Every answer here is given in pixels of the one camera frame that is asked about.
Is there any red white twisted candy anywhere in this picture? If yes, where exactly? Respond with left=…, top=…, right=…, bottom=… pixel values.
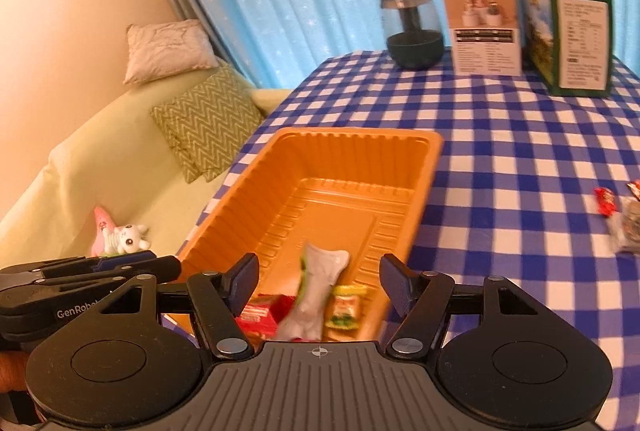
left=626, top=180, right=640, bottom=201

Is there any small red candy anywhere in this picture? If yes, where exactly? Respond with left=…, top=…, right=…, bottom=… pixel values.
left=593, top=187, right=618, bottom=219

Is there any red snack packet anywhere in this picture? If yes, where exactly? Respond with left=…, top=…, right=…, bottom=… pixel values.
left=235, top=295, right=295, bottom=339

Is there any yellow green candy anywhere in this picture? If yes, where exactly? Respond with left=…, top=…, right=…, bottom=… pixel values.
left=324, top=285, right=368, bottom=331

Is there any white bone shaped snack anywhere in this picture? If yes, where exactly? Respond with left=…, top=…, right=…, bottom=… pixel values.
left=274, top=243, right=350, bottom=342

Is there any green brown candy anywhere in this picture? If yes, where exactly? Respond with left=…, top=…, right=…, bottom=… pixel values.
left=296, top=251, right=308, bottom=305

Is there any green zigzag cushion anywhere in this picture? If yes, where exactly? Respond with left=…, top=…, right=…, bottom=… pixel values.
left=150, top=66, right=264, bottom=183

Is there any orange plastic tray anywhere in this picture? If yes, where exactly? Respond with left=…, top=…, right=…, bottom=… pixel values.
left=179, top=128, right=442, bottom=341

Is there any clear mixed nuts packet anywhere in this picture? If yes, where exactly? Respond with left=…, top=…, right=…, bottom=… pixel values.
left=608, top=212, right=639, bottom=255

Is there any white beige product box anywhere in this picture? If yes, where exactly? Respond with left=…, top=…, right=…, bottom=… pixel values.
left=444, top=0, right=522, bottom=76

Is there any green carton box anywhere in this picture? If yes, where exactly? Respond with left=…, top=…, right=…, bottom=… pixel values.
left=518, top=0, right=613, bottom=97

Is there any left hand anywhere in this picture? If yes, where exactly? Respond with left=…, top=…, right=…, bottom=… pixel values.
left=0, top=351, right=28, bottom=393

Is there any pale yellow sofa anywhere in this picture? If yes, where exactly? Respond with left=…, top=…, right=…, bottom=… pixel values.
left=0, top=55, right=294, bottom=262

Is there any dark glass jar lamp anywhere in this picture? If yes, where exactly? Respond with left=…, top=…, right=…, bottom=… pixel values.
left=380, top=0, right=445, bottom=70

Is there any blue white checkered tablecloth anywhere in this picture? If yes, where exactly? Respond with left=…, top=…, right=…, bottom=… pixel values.
left=159, top=47, right=640, bottom=431

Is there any pink white plush toy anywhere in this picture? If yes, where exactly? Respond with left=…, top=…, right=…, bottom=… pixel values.
left=91, top=206, right=151, bottom=257

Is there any white pink pillow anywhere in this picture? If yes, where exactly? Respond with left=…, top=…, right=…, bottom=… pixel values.
left=124, top=19, right=219, bottom=86

